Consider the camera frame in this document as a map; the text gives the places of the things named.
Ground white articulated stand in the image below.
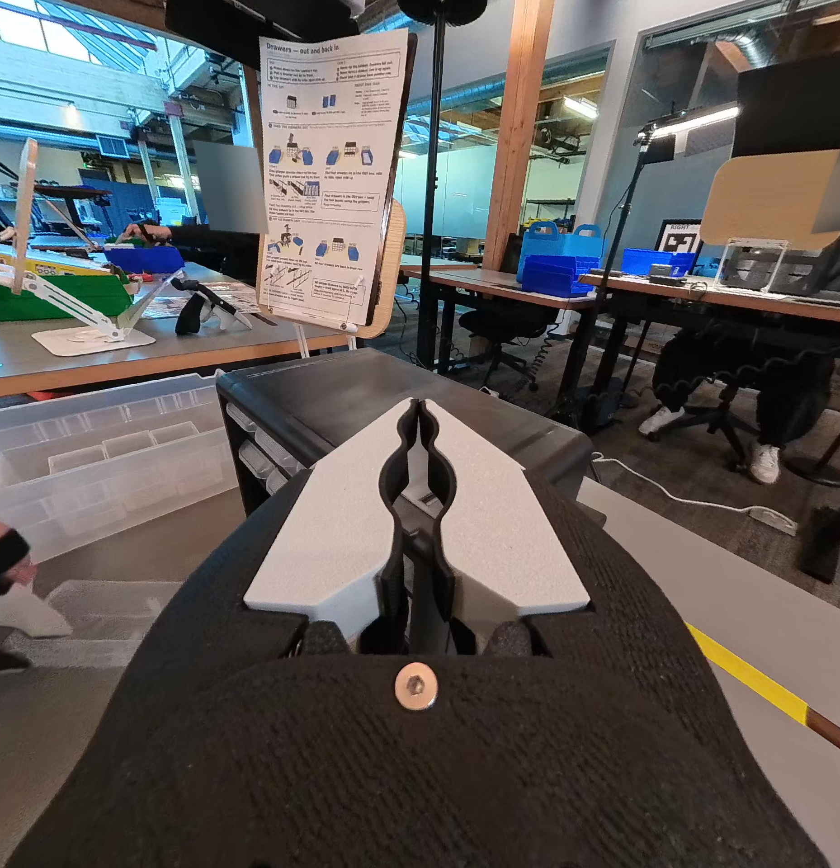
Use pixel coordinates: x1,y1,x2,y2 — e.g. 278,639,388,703
0,137,158,358

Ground tripod light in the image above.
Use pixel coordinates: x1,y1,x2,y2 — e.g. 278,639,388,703
562,121,680,436

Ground green box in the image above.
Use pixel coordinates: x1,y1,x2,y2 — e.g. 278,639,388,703
0,266,135,324

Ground clear case with black cabinet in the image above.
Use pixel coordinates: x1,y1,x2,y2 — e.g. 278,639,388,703
717,237,792,294

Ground printed papers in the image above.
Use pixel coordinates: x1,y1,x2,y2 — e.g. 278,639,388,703
141,279,261,321

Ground black box under desk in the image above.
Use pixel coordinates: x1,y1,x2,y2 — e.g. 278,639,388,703
575,375,626,436

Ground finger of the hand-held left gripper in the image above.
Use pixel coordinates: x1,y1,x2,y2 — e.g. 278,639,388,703
0,585,73,640

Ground long wooden desk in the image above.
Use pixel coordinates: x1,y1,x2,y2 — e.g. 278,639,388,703
578,270,840,408

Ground blue tote with handles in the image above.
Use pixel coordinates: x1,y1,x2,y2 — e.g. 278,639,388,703
520,219,605,299

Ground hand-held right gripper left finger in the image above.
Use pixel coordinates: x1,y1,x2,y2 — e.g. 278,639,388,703
244,399,421,653

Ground black white printed tag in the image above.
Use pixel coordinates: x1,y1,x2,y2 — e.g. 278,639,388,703
654,218,703,272

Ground wooden pillar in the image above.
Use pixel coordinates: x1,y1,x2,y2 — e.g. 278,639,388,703
483,0,555,272

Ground black overhead panel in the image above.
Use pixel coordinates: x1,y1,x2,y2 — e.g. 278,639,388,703
164,0,363,70

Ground yellow tape strip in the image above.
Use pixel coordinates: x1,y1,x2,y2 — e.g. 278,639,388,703
684,623,813,728

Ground person's left hand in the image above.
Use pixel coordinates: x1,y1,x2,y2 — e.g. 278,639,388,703
0,514,40,588

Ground yellow box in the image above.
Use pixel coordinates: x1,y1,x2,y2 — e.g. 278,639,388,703
0,243,117,279

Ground clear plastic bin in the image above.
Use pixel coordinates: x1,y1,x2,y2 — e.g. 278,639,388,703
0,369,241,565

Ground white power strip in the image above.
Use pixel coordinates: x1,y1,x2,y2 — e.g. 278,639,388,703
748,507,799,538

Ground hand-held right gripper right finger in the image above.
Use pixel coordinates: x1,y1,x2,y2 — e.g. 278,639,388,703
421,399,590,653

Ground idle hand-held gripper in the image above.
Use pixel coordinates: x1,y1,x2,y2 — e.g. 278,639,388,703
173,273,255,337

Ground black lamp pole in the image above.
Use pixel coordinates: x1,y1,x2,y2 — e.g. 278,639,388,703
396,0,490,370

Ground black office chair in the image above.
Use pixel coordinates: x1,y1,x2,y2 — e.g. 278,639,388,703
456,234,551,393

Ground black drawer cabinet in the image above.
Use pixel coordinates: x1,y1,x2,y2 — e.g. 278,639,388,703
215,348,595,519

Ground black swivel chair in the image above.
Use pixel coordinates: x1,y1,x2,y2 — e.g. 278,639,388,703
654,353,774,472

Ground black round stand base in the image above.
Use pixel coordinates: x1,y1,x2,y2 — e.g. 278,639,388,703
781,396,840,491

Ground grey table with wooden edge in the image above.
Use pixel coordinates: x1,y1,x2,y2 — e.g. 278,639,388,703
0,261,359,401

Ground rounded wooden board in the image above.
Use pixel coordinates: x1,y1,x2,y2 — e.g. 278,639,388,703
698,148,840,253

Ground wooden desk with black legs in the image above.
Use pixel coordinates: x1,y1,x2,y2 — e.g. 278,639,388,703
398,254,597,381

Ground blue bin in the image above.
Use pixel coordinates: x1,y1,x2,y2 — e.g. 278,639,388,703
103,243,188,276

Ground white cable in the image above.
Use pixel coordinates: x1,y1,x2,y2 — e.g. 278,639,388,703
588,453,755,518

